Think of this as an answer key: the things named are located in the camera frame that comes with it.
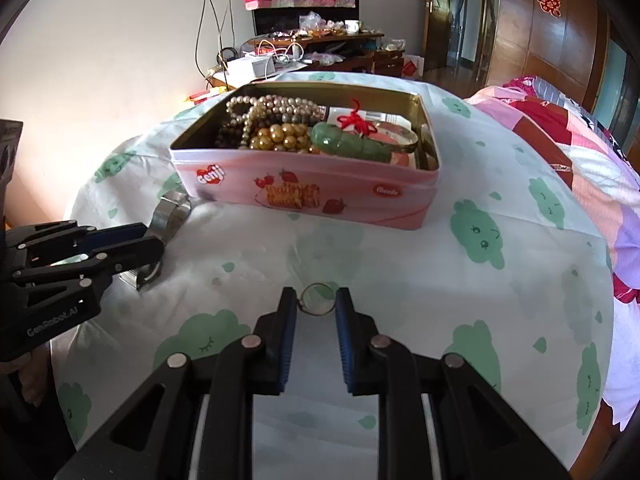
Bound red packets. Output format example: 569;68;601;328
182;89;221;106

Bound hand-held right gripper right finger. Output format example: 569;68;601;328
334;287;571;480

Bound wooden door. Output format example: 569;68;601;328
425;0;458;73

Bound small pearl necklace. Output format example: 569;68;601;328
226;95;328;148

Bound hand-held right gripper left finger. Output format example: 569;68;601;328
52;287;298;480

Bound silver metal watch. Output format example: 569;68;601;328
136;190;193;291

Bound brown wooden bead bracelet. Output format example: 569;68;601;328
216;119;251;150

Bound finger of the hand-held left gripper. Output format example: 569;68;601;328
11;235;166;306
5;222;148;266

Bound wooden cabinet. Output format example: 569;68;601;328
242;32;405;78

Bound pink tin box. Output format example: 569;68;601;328
169;81;441;231

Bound small thin metal ring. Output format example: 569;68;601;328
299;282;333;317

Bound hanging white cables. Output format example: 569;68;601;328
195;0;236;73

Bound wooden wardrobe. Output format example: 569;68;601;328
487;0;611;111

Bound black television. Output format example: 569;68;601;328
252;6;360;38

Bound white cloth with green print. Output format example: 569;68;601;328
50;71;616;480

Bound white box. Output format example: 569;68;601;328
225;55;275;83

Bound pink bangle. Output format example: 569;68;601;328
377;132;417;167

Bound large gold bead bracelet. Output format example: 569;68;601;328
249;122;313;153

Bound green jade bangle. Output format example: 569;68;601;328
308;121;393;163

